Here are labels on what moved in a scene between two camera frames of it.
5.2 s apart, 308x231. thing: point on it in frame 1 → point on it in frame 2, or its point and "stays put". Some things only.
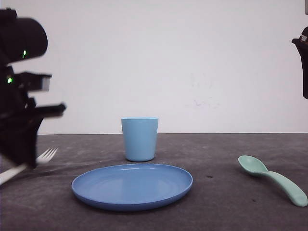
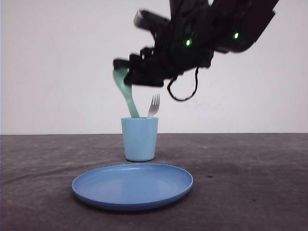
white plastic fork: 44,158 → 154,106
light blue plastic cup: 140,134 stays put
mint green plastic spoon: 254,166 → 119,74
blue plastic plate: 132,187 stays put
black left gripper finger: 302,42 → 179,48
